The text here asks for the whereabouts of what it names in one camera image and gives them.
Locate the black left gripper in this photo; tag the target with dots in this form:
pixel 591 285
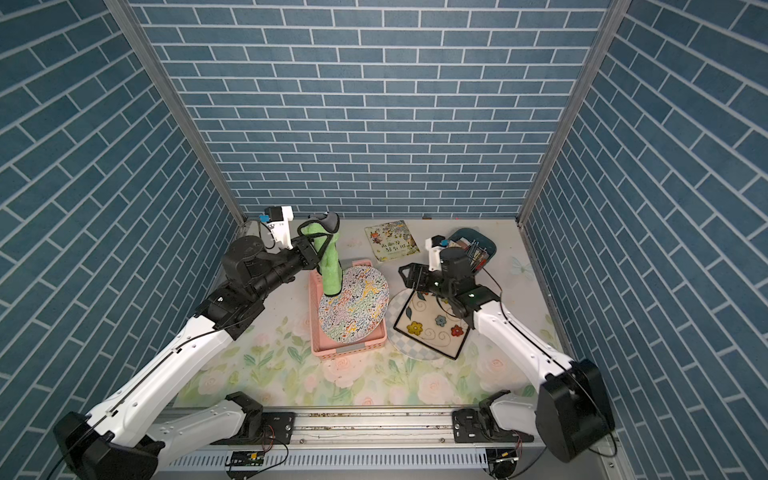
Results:
pixel 307 256

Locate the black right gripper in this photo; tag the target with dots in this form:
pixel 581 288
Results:
pixel 421 279

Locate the green grey microfibre cloth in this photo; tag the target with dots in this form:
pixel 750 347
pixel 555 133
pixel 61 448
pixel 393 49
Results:
pixel 329 267

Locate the square floral plate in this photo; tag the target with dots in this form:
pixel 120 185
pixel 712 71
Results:
pixel 426 319

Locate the round checkered plate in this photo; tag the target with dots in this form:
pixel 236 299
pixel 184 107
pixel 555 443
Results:
pixel 405 345

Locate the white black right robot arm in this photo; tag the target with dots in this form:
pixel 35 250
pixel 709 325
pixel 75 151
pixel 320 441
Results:
pixel 572 411

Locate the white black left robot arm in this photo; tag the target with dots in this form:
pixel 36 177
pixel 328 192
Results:
pixel 121 438

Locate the round colourful patterned plate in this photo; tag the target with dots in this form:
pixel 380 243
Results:
pixel 358 309

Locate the colourful cartoon picture book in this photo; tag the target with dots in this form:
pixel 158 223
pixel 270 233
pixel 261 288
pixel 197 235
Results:
pixel 391 241

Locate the blue tray of stationery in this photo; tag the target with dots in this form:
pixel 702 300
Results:
pixel 479 248

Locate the pink perforated plastic basket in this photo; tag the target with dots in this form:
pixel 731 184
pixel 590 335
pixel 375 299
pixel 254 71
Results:
pixel 321 345

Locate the right small circuit board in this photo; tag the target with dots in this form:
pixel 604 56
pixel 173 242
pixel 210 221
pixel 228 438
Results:
pixel 502 463

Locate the small green circuit board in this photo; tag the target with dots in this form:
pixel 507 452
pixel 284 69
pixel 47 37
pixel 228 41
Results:
pixel 245 459

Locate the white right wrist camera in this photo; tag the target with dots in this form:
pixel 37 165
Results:
pixel 434 246

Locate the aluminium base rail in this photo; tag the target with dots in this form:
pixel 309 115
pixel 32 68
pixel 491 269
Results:
pixel 379 439

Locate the aluminium corner post left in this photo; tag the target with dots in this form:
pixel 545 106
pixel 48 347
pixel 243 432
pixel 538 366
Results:
pixel 129 25

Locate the aluminium corner post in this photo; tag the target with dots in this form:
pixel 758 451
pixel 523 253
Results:
pixel 129 25
pixel 596 55

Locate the aluminium corner post right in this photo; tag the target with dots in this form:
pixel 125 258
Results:
pixel 596 55

